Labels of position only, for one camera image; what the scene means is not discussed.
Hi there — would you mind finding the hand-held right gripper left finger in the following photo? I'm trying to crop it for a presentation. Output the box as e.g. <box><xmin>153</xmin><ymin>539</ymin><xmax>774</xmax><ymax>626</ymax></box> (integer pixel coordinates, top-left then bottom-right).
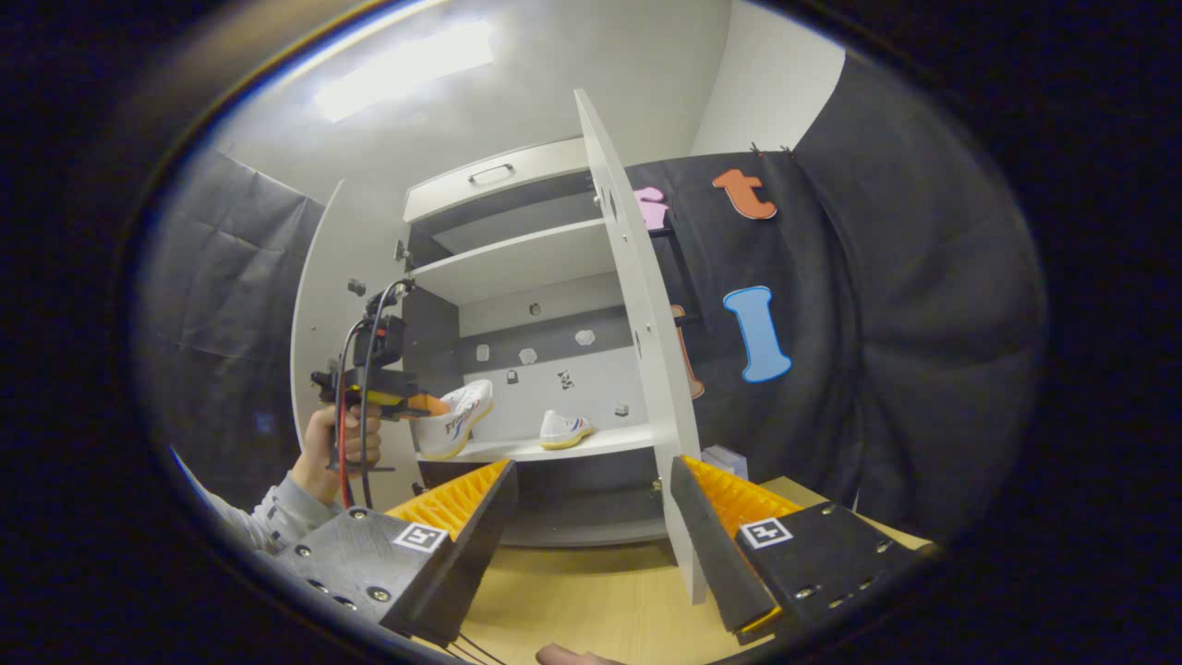
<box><xmin>271</xmin><ymin>457</ymin><xmax>520</xmax><ymax>647</ymax></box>

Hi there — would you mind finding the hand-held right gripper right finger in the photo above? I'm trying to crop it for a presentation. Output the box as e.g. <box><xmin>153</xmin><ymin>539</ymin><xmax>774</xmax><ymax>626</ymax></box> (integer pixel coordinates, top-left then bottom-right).
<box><xmin>668</xmin><ymin>453</ymin><xmax>945</xmax><ymax>647</ymax></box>

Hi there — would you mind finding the white striped shoe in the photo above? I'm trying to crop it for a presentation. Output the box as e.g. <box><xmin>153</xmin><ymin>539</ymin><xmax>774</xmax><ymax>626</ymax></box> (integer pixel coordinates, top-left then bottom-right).
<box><xmin>413</xmin><ymin>379</ymin><xmax>495</xmax><ymax>461</ymax></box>
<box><xmin>538</xmin><ymin>409</ymin><xmax>595</xmax><ymax>451</ymax></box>

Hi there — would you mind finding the white cabinet door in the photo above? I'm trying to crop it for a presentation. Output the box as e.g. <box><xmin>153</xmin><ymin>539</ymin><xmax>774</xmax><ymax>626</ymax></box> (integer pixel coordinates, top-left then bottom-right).
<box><xmin>291</xmin><ymin>178</ymin><xmax>416</xmax><ymax>518</ymax></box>
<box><xmin>573</xmin><ymin>88</ymin><xmax>712</xmax><ymax>607</ymax></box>

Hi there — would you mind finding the white shoe cabinet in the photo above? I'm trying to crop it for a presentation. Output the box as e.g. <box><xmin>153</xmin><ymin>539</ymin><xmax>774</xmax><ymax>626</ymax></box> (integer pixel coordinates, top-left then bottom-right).
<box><xmin>402</xmin><ymin>137</ymin><xmax>686</xmax><ymax>550</ymax></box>

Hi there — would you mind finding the white cabinet shelf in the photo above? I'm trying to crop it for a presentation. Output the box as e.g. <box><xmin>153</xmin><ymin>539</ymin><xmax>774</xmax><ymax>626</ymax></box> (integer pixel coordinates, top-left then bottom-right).
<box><xmin>416</xmin><ymin>422</ymin><xmax>662</xmax><ymax>464</ymax></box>
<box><xmin>411</xmin><ymin>219</ymin><xmax>620</xmax><ymax>306</ymax></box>

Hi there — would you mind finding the white cabinet drawer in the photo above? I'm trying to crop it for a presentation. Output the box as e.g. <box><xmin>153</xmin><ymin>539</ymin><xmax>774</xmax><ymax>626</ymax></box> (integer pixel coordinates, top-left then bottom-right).
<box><xmin>404</xmin><ymin>137</ymin><xmax>593</xmax><ymax>223</ymax></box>

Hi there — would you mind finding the blue and white box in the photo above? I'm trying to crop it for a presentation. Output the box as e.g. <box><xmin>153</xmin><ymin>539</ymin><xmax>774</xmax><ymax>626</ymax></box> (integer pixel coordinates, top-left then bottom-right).
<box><xmin>702</xmin><ymin>445</ymin><xmax>750</xmax><ymax>482</ymax></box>

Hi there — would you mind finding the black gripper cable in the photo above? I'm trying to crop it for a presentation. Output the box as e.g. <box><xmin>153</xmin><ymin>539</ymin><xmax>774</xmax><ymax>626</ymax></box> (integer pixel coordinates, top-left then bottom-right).
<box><xmin>354</xmin><ymin>277</ymin><xmax>416</xmax><ymax>511</ymax></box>

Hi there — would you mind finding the red gripper cable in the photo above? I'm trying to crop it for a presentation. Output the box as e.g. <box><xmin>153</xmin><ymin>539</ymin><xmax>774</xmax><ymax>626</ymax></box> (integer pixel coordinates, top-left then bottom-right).
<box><xmin>332</xmin><ymin>321</ymin><xmax>363</xmax><ymax>511</ymax></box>

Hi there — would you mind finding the black door handle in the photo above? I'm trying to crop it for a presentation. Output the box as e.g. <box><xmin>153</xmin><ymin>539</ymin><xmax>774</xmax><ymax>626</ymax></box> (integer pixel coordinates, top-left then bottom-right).
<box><xmin>649</xmin><ymin>226</ymin><xmax>705</xmax><ymax>326</ymax></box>

